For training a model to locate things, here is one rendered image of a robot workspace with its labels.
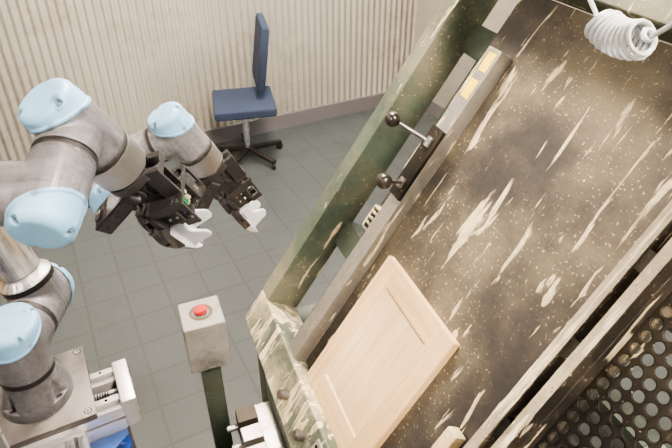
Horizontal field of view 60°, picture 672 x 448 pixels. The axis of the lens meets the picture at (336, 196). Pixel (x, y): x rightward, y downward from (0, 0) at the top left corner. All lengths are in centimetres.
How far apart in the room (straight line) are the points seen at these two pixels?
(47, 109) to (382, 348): 95
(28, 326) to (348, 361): 72
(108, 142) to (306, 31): 394
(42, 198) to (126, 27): 359
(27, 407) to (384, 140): 107
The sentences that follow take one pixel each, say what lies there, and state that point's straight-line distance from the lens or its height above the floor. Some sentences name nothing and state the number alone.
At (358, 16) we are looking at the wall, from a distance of 484.
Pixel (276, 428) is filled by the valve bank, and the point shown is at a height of 74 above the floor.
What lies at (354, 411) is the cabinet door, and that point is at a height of 96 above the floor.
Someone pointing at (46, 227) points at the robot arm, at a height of 178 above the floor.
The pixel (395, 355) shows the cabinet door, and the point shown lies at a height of 111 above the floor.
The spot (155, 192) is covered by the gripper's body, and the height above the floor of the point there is 170.
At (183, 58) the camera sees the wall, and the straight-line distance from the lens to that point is 439.
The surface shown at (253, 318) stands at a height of 84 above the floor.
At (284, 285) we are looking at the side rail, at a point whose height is 95.
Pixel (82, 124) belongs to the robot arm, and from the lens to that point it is 75.
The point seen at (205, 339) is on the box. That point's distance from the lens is 178.
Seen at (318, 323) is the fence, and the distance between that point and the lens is 160.
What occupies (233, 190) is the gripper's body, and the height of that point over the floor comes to 149.
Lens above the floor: 214
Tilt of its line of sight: 33 degrees down
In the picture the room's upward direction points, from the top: straight up
